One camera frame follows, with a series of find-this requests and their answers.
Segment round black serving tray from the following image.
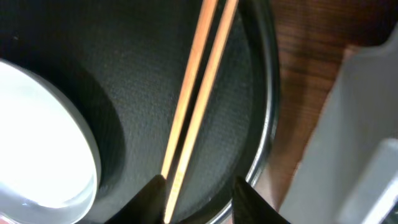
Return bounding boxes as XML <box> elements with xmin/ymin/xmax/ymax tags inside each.
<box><xmin>1</xmin><ymin>1</ymin><xmax>279</xmax><ymax>223</ymax></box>

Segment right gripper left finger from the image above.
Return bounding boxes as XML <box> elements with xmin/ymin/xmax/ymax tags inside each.
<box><xmin>105</xmin><ymin>174</ymin><xmax>166</xmax><ymax>224</ymax></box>

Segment grey dishwasher rack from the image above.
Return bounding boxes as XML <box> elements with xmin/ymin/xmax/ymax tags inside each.
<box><xmin>280</xmin><ymin>31</ymin><xmax>397</xmax><ymax>223</ymax></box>

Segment grey plate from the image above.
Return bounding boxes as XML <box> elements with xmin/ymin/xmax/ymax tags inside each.
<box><xmin>1</xmin><ymin>60</ymin><xmax>101</xmax><ymax>223</ymax></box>

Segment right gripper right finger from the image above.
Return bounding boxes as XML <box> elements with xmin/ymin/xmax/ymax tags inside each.
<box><xmin>231</xmin><ymin>177</ymin><xmax>290</xmax><ymax>224</ymax></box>

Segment wooden chopstick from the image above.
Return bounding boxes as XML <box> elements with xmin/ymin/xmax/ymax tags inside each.
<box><xmin>161</xmin><ymin>0</ymin><xmax>218</xmax><ymax>179</ymax></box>
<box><xmin>164</xmin><ymin>0</ymin><xmax>238</xmax><ymax>223</ymax></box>

